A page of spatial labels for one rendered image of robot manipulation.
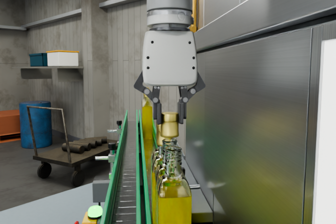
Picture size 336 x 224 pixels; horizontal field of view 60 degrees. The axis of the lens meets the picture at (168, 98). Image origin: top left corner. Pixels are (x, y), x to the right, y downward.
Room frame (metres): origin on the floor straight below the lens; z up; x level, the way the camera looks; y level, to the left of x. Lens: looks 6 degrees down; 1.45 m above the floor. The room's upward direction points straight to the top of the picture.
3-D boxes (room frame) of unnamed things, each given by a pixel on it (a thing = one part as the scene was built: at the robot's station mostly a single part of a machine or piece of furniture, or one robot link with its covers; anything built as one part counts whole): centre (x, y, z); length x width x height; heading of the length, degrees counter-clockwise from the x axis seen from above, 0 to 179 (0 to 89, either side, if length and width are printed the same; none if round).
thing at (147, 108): (1.65, 0.12, 1.19); 0.06 x 0.06 x 0.28; 6
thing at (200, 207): (1.24, -0.03, 1.01); 0.95 x 0.09 x 0.11; 6
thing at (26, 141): (5.44, 2.50, 0.42); 0.57 x 0.55 x 0.83; 46
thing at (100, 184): (1.14, 0.26, 0.96); 0.08 x 0.08 x 0.08; 6
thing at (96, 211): (0.86, 0.22, 1.01); 0.04 x 0.04 x 0.03
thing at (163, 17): (0.55, -0.01, 1.53); 0.09 x 0.08 x 0.03; 97
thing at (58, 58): (4.81, 1.73, 1.61); 0.44 x 0.36 x 0.25; 46
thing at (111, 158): (1.03, 0.23, 1.11); 0.07 x 0.04 x 0.13; 96
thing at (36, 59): (5.22, 2.14, 1.60); 0.57 x 0.42 x 0.22; 46
